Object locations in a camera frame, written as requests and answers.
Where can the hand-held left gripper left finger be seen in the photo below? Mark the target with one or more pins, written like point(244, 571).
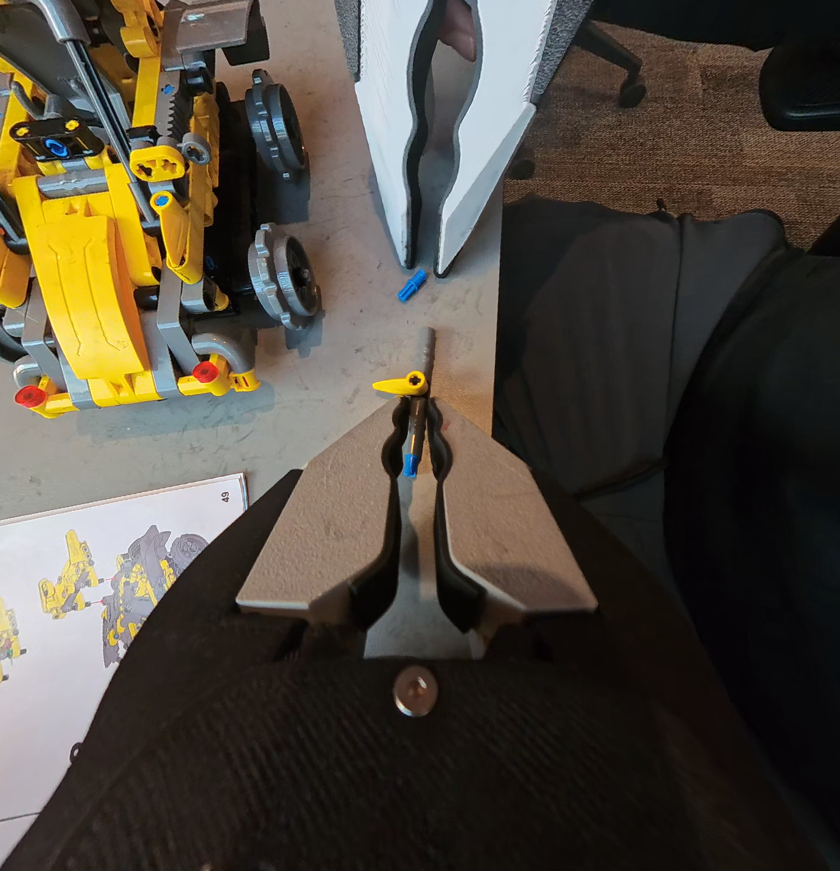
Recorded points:
point(317, 537)

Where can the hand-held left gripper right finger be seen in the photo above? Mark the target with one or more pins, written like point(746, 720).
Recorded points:
point(508, 537)

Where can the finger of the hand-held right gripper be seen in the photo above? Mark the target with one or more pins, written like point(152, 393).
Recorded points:
point(508, 81)
point(386, 81)

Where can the grey axle pin blue tip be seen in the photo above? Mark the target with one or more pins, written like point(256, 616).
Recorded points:
point(416, 422)

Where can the small yellow tooth piece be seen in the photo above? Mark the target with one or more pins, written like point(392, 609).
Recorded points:
point(403, 384)

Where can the grey axle sleeve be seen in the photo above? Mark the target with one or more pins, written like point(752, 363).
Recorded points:
point(426, 347)

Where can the person's right hand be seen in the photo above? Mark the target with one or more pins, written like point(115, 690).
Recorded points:
point(458, 30)

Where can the person's dark clothing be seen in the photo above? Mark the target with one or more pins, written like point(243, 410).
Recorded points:
point(597, 340)

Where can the black chair base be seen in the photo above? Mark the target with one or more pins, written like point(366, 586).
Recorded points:
point(808, 88)

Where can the instruction booklet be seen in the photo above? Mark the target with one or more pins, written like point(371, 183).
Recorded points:
point(25, 544)

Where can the yellow toy brick vehicle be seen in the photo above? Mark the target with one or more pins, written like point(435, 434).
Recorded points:
point(86, 286)

